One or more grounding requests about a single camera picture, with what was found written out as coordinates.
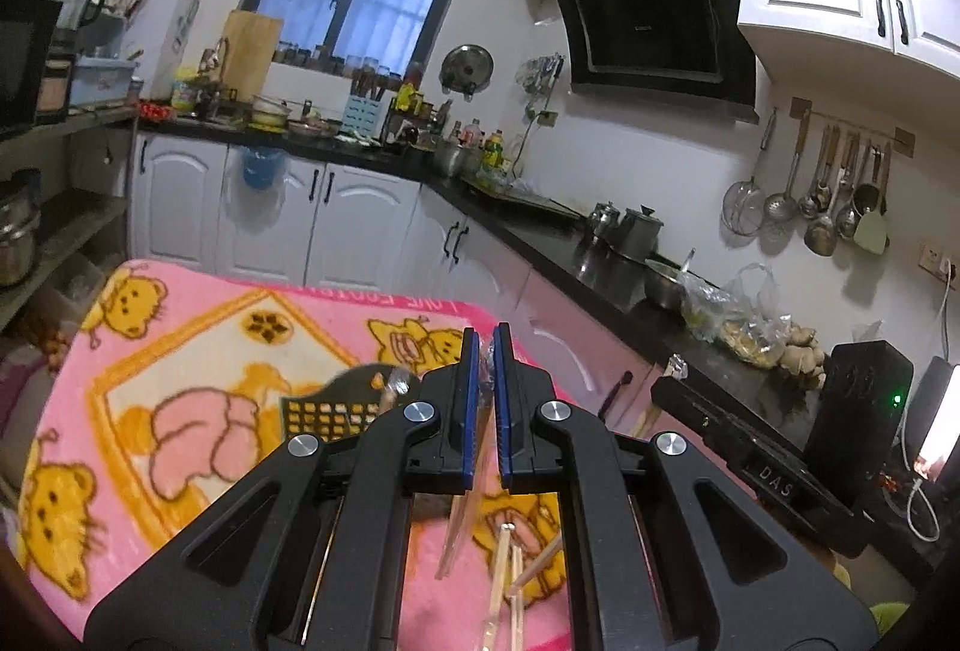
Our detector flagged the steel kettle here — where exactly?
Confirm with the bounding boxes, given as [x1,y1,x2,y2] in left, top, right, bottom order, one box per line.
[615,206,665,262]

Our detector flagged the steel pot lid on wall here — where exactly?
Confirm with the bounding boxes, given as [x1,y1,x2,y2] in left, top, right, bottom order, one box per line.
[440,43,496,97]

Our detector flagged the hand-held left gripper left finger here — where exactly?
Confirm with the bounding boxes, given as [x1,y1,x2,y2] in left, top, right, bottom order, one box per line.
[82,327,481,651]

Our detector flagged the brown ginger pieces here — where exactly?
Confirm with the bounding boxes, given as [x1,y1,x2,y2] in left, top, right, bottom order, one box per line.
[780,319,886,389]

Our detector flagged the row of spice jars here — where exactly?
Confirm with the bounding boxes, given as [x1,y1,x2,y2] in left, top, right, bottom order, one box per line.
[274,42,406,79]

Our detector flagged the white power cable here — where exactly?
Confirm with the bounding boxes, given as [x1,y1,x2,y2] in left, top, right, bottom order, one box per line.
[904,276,960,544]

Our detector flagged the steel cooking pot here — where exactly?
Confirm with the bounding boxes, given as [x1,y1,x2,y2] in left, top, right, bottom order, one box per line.
[433,139,481,178]

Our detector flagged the blue-grey plastic container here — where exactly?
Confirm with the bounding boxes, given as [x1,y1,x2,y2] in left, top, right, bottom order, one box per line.
[69,55,140,110]

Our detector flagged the glowing screen device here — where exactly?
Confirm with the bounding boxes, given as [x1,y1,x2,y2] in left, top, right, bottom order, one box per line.
[911,355,960,481]

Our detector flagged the black microwave oven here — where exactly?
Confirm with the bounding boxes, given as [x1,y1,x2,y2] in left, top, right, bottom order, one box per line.
[0,0,65,131]

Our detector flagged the small steel teapot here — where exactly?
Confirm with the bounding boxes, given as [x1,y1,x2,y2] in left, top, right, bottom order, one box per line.
[587,201,620,239]

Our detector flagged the light blue knife holder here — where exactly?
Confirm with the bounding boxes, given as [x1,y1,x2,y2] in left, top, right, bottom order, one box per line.
[343,70,391,134]

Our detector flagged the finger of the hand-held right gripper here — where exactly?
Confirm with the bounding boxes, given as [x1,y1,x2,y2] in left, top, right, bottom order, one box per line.
[649,375,808,473]

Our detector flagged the rectangular wooden cutting board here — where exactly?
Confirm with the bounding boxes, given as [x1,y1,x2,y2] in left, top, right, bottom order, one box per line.
[221,10,284,89]

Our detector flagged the pile of wooden chopsticks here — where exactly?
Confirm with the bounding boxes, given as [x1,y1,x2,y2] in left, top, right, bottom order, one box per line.
[480,522,565,651]

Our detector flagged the dark green plastic utensil basket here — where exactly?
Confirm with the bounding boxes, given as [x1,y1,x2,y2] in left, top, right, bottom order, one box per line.
[281,362,422,466]

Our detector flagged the white base cabinets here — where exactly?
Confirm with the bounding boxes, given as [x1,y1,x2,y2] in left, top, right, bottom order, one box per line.
[127,130,676,416]

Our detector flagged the blue plastic bag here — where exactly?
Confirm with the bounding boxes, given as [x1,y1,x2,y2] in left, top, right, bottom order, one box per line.
[240,145,288,191]

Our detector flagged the stacked steel pots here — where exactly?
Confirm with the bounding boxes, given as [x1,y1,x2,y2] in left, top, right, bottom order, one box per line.
[0,171,43,288]

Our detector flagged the wall socket with white plug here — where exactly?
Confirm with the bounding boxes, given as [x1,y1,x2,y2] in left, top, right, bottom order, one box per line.
[919,242,960,281]

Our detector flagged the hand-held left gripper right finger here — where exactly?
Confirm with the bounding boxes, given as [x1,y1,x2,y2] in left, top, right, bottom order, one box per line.
[495,322,880,651]

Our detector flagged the pink printed bear blanket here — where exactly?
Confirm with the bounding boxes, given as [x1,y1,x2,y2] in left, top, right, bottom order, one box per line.
[15,257,653,651]

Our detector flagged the yellow lidded jar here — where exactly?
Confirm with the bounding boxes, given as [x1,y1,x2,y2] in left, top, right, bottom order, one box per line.
[171,67,200,112]

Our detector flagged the row of hanging kitchen utensils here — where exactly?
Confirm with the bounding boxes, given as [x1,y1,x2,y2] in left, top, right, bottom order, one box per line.
[721,96,917,258]

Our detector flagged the clear plastic bag of vegetables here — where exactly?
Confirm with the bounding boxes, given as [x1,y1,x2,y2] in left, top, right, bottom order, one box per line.
[679,261,796,368]

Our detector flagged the steel mixing bowl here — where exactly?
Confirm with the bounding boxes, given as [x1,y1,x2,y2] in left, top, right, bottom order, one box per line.
[643,257,721,311]

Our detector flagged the black kitchen countertop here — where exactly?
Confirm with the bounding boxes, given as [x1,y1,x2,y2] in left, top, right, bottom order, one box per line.
[135,107,833,416]

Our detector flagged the small wall utensil rack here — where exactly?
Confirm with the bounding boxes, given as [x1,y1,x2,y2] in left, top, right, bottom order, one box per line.
[517,55,565,104]

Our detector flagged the single chopstick pair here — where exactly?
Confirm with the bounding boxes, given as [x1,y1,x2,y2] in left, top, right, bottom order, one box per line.
[634,353,689,436]
[375,362,413,416]
[435,337,502,581]

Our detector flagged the metal shelf rack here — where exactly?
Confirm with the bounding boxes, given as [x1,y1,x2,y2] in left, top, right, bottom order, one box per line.
[0,103,140,331]

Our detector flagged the black slanted range hood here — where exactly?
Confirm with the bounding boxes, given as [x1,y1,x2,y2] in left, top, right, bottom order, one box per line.
[546,0,760,123]

